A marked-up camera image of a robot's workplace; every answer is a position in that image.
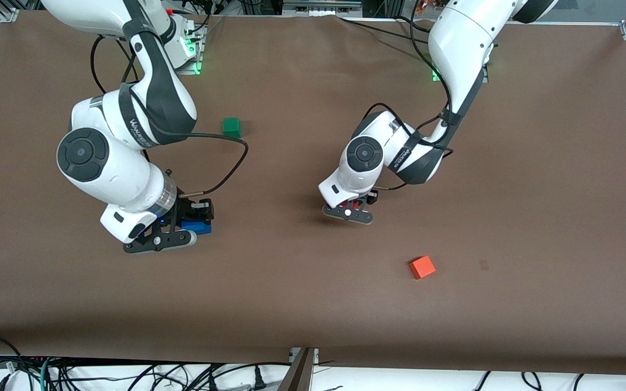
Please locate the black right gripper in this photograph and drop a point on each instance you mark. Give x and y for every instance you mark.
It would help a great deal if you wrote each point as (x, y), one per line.
(185, 208)

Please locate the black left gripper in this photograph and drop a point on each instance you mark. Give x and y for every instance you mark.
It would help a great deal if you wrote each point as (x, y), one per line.
(368, 198)

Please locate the blue block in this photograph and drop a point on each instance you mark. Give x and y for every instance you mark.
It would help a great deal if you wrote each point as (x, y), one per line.
(199, 226)

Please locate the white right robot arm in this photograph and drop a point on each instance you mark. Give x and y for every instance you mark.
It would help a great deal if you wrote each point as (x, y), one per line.
(106, 168)

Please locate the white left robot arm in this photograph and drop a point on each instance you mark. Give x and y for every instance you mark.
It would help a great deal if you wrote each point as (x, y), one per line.
(459, 43)

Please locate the orange block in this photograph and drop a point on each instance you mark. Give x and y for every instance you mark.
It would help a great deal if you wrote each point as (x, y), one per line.
(423, 267)

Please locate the green block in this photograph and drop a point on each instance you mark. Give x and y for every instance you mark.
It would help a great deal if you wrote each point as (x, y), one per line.
(231, 127)

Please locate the brown table mat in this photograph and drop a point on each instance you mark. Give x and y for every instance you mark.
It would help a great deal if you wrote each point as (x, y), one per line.
(291, 304)

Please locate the black power plug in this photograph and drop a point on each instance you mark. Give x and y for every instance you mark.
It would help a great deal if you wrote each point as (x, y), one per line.
(259, 379)

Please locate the brown angled beam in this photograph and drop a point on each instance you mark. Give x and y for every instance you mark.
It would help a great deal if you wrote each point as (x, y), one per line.
(298, 374)

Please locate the grey metal bar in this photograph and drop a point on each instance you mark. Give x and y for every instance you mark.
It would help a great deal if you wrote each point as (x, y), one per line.
(318, 5)

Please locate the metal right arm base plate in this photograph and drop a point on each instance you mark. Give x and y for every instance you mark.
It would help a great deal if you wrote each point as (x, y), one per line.
(196, 62)

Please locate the metal table edge bracket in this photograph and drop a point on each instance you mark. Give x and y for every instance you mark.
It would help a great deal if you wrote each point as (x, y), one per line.
(294, 355)

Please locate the aluminium corner bracket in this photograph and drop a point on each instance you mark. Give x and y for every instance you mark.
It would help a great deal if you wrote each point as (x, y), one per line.
(8, 15)

